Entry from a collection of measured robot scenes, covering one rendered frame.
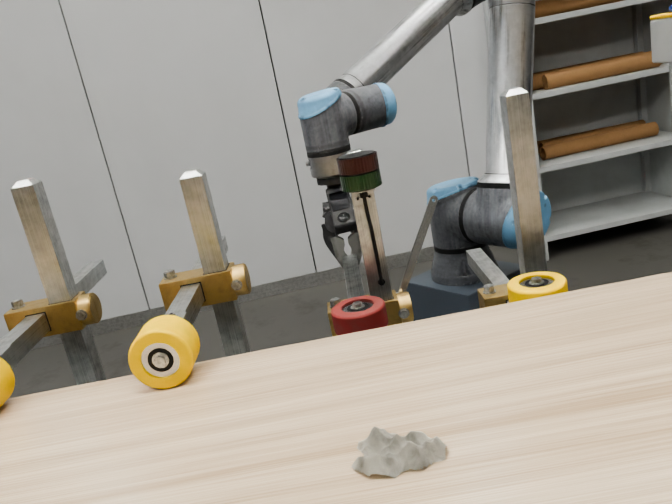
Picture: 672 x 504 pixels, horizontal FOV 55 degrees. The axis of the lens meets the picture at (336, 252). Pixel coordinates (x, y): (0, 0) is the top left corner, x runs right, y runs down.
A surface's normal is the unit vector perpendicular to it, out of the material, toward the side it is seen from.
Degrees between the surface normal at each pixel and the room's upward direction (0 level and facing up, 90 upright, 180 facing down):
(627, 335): 0
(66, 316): 90
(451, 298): 90
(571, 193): 90
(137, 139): 90
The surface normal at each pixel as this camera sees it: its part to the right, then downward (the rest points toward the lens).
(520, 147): 0.03, 0.28
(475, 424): -0.19, -0.94
